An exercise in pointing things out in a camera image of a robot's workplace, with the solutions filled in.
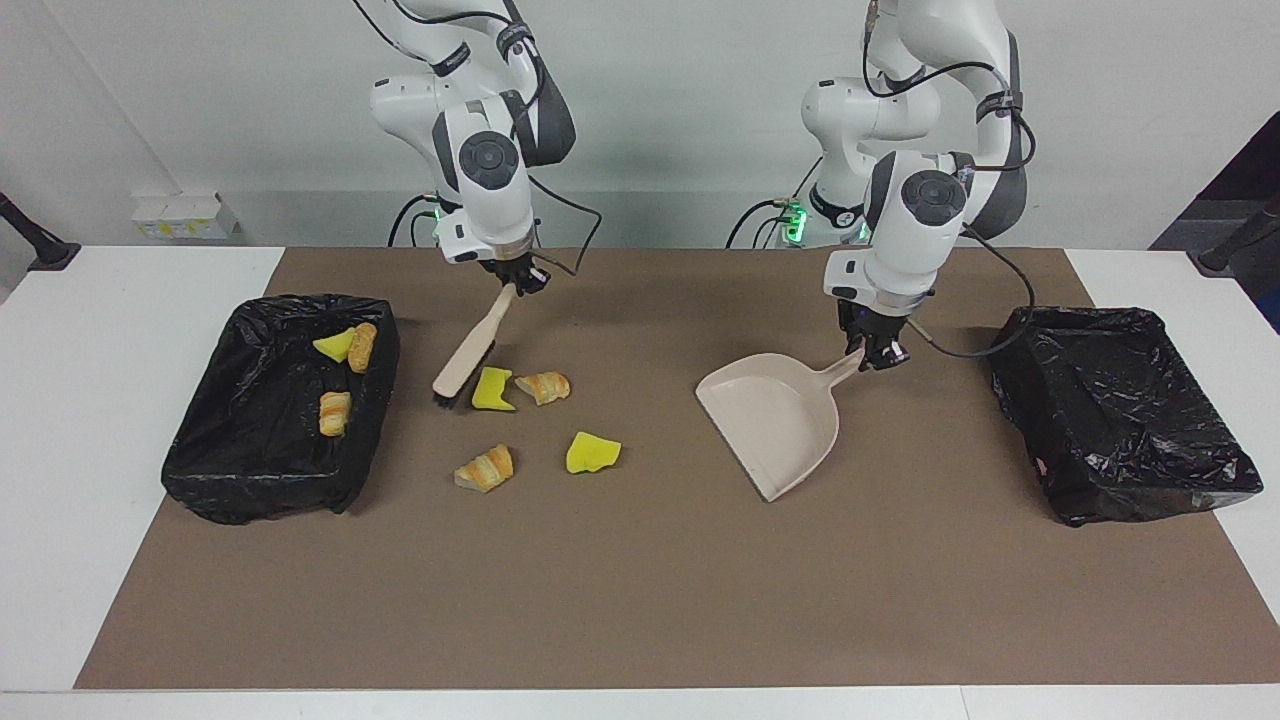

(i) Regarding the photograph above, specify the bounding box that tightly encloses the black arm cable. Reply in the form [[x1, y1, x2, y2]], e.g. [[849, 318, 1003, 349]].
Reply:
[[915, 225, 1038, 359], [525, 175, 605, 279]]

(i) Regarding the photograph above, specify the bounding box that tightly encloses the black bag lined bin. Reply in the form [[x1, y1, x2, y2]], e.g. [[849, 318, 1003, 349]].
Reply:
[[162, 293, 402, 526]]

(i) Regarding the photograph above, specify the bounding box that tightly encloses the dark panel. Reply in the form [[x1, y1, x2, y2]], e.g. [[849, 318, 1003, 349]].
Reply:
[[1150, 108, 1280, 336]]

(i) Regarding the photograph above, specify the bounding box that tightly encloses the black base cable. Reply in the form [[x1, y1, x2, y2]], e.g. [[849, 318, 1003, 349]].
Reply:
[[725, 198, 793, 249], [387, 195, 441, 248]]

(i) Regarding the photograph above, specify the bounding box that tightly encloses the beige plastic dustpan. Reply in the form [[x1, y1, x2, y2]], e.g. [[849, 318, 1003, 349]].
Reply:
[[695, 347, 869, 503]]

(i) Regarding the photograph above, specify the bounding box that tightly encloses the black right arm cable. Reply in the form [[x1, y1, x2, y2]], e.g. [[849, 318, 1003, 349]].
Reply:
[[525, 175, 605, 279]]

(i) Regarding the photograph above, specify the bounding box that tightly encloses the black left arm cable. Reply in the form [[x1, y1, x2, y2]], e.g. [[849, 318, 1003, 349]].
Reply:
[[915, 225, 1038, 359]]

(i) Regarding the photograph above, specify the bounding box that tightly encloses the white socket box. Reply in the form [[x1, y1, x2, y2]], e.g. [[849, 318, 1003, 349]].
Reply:
[[132, 193, 241, 241]]

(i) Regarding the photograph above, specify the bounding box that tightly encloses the beige hand brush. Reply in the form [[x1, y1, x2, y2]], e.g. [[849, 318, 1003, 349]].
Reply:
[[432, 283, 521, 411]]

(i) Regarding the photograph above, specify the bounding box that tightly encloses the brown table mat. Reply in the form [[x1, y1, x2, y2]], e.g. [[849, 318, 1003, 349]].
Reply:
[[73, 247, 1280, 691]]

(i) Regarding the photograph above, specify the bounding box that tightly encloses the striped croissant piece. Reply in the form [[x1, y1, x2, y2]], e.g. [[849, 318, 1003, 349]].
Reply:
[[454, 444, 515, 494], [514, 371, 572, 407]]

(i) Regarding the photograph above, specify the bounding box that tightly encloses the black stand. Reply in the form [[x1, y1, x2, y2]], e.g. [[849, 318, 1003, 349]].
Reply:
[[0, 192, 81, 273], [1195, 195, 1280, 279]]

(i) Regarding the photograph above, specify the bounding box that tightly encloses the black bag bin pink spot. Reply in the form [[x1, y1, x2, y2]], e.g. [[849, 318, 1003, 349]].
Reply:
[[987, 305, 1264, 528]]

